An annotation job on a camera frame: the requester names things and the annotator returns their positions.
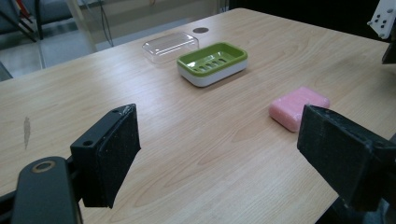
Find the clear plastic soap dish lid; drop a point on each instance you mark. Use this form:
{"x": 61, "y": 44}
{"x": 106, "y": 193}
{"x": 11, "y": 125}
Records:
{"x": 169, "y": 46}

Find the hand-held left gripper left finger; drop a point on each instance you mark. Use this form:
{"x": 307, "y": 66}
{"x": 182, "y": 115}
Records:
{"x": 109, "y": 155}

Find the green and white soap dish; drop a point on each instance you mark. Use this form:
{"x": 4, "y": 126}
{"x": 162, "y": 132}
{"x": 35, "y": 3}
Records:
{"x": 211, "y": 63}

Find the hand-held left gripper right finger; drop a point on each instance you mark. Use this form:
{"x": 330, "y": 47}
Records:
{"x": 339, "y": 155}

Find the pink soap bar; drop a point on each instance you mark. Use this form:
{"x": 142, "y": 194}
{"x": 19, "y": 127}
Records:
{"x": 292, "y": 109}

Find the black chair frame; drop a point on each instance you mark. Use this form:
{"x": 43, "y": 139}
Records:
{"x": 21, "y": 18}

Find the round dark table grommet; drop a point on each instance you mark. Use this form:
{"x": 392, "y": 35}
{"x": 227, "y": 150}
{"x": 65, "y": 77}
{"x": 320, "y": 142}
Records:
{"x": 200, "y": 30}

